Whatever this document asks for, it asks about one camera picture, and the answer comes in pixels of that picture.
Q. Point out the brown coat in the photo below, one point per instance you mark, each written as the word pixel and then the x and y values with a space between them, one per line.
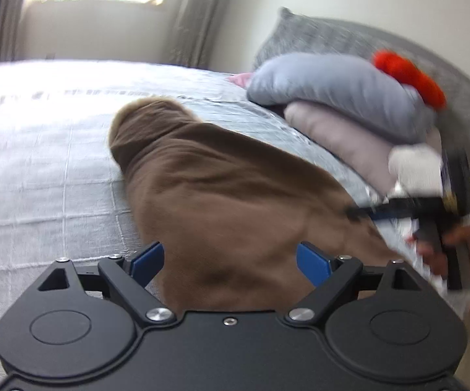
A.
pixel 229 210

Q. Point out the grey checked bedspread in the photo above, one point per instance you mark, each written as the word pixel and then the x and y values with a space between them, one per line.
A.
pixel 61 193

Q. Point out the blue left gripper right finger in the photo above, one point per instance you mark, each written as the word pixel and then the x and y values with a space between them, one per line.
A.
pixel 315 265

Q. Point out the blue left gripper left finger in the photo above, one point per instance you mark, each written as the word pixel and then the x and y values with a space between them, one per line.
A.
pixel 147 263

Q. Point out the pink small cloth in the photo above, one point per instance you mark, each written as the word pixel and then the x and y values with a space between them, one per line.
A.
pixel 242 80

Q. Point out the grey plush toy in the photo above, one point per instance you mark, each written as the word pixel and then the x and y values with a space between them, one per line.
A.
pixel 350 85

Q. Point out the grey window curtain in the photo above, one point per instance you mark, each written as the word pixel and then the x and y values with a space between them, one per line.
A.
pixel 192 37

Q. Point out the grey knitted pillow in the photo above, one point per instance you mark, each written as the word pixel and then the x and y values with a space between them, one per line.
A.
pixel 300 33

